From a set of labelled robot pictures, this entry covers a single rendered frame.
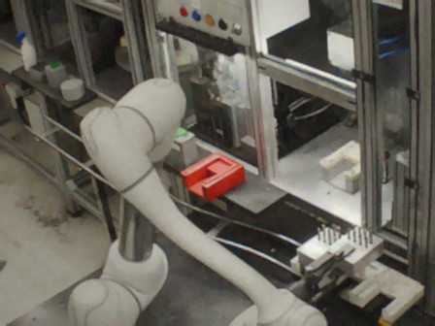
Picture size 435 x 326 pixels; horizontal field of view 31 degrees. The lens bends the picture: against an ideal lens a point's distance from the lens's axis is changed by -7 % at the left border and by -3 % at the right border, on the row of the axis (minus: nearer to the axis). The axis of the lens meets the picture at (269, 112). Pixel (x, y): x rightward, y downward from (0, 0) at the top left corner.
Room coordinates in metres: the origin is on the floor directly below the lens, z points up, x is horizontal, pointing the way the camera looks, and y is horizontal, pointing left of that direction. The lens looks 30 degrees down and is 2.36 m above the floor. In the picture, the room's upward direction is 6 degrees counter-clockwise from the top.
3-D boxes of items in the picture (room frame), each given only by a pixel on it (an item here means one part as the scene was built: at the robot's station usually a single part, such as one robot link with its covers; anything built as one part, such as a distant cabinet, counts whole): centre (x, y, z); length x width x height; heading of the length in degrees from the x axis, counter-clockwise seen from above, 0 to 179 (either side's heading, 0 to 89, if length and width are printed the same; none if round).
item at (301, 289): (1.50, -0.04, 0.96); 0.09 x 0.07 x 0.08; 133
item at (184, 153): (2.23, 0.28, 0.97); 0.08 x 0.08 x 0.12; 42
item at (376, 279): (1.63, -0.19, 0.84); 0.36 x 0.14 x 0.10; 42
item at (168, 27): (2.23, 0.20, 1.37); 0.36 x 0.04 x 0.04; 42
